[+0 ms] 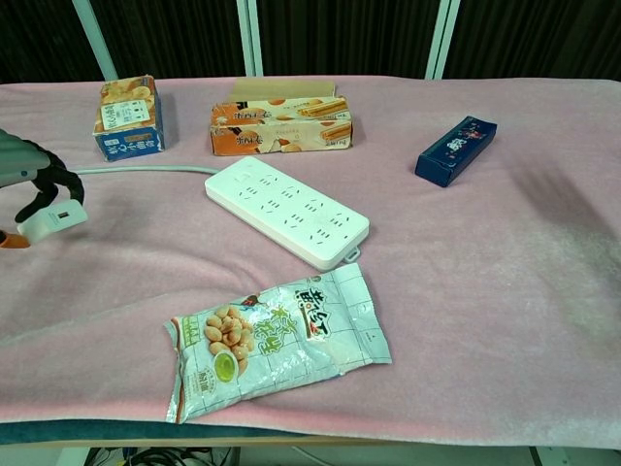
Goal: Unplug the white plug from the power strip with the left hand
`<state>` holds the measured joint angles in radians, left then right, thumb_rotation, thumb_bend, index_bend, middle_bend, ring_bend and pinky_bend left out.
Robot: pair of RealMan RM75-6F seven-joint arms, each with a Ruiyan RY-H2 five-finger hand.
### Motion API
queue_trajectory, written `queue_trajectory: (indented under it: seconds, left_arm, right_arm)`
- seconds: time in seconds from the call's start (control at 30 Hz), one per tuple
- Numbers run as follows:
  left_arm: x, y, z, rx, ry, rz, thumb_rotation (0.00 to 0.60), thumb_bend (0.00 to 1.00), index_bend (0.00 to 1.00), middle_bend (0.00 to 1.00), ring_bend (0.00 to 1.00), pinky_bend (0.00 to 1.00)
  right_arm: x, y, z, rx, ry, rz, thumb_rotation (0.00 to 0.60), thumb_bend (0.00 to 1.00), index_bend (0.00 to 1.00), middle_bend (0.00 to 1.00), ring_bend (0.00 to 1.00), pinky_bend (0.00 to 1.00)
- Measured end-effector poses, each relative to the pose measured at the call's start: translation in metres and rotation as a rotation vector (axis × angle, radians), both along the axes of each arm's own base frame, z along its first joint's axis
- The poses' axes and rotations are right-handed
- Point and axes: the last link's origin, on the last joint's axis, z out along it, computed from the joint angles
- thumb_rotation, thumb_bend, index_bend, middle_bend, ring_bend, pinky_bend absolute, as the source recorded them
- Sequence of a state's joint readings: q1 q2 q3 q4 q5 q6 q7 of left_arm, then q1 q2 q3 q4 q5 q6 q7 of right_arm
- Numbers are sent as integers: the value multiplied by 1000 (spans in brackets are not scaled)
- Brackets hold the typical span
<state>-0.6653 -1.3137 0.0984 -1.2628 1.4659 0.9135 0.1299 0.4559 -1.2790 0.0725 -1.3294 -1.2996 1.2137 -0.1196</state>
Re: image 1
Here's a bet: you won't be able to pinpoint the black corrugated partition panel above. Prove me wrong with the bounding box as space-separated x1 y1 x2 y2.
91 0 246 80
443 0 621 83
255 0 441 78
0 0 106 84

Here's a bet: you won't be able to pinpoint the peanut snack bag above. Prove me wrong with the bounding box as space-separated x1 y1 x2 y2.
164 262 393 425

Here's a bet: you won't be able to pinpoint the white power plug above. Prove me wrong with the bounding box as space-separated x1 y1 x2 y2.
16 198 89 244

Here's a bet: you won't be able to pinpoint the white partition post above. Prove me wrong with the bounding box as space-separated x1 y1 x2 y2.
236 0 265 78
72 0 119 83
424 0 461 82

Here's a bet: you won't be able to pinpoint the orange cookie box blue side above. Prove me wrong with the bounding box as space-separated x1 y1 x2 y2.
92 75 166 163

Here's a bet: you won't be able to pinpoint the white power cable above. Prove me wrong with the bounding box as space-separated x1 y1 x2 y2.
70 163 219 177

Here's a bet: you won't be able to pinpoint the orange biscuit roll box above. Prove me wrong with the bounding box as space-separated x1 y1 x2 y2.
209 95 354 157

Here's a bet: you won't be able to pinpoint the pink fleece table cloth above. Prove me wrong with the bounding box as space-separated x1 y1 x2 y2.
0 73 621 450

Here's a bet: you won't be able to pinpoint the white power strip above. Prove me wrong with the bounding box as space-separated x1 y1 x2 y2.
204 155 372 272

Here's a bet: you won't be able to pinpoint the black floor cables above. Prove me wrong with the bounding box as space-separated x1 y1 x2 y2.
86 446 234 466

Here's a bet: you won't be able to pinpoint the dark blue slim box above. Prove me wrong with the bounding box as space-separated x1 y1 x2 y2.
414 115 499 189

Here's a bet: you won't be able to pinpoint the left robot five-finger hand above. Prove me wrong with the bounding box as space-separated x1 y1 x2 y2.
0 128 87 250

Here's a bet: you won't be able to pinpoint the brown cardboard sheet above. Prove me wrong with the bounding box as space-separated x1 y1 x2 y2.
227 77 337 104

